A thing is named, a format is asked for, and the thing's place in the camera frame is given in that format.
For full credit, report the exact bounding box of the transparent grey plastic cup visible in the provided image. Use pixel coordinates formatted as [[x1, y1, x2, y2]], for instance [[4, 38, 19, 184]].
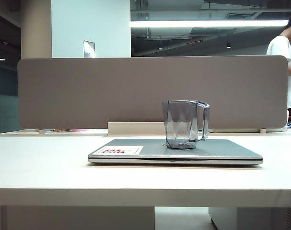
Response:
[[162, 100, 210, 150]]

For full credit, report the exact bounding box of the silver Dell laptop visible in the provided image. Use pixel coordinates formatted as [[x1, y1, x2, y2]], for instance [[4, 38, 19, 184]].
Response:
[[87, 138, 264, 166]]

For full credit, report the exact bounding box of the white red Nice Try sticker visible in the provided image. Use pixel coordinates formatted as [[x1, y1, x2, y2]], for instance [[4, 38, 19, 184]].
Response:
[[97, 146, 144, 156]]

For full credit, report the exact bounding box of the beige desk divider panel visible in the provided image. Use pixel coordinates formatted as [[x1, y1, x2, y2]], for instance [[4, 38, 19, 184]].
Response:
[[17, 55, 289, 131]]

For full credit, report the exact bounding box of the long ceiling light strip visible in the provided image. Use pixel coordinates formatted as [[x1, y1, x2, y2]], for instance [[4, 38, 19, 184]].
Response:
[[130, 20, 289, 28]]

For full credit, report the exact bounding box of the beige desk support panel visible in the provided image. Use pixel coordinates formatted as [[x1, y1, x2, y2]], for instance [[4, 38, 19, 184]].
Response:
[[0, 206, 156, 230]]

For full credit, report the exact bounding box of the person in white t-shirt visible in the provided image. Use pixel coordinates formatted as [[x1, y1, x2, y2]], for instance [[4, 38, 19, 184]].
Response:
[[266, 11, 291, 123]]

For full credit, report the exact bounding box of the small framed wall sign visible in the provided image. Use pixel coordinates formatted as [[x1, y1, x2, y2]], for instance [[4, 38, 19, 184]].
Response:
[[83, 40, 96, 58]]

